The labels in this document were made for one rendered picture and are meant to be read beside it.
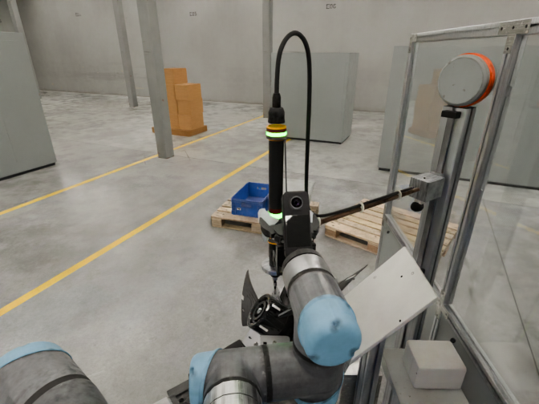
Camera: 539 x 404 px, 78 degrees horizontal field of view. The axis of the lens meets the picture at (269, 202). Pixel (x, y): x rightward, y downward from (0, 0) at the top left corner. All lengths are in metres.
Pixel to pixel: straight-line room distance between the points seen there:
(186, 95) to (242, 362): 8.48
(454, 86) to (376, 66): 11.63
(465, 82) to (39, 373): 1.25
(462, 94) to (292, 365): 0.98
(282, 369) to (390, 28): 12.55
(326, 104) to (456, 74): 6.79
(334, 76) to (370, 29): 5.24
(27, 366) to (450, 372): 1.23
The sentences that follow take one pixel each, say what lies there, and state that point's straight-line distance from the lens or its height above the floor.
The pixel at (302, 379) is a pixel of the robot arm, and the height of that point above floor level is 1.56.
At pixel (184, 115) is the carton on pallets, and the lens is 8.99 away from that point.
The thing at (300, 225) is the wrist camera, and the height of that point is 1.70.
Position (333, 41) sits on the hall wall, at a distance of 13.16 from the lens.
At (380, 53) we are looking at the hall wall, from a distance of 12.84.
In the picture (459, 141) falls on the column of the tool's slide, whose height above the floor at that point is 1.70.
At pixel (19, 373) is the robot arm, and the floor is 1.51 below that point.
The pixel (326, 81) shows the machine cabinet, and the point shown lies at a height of 1.37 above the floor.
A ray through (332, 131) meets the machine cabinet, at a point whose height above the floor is 0.30.
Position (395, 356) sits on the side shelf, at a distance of 1.55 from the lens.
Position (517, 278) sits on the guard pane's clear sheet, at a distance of 1.26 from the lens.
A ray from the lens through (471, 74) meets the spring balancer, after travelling 1.23.
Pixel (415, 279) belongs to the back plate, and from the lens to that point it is 1.11.
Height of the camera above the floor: 1.96
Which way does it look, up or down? 24 degrees down
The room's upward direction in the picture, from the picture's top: straight up
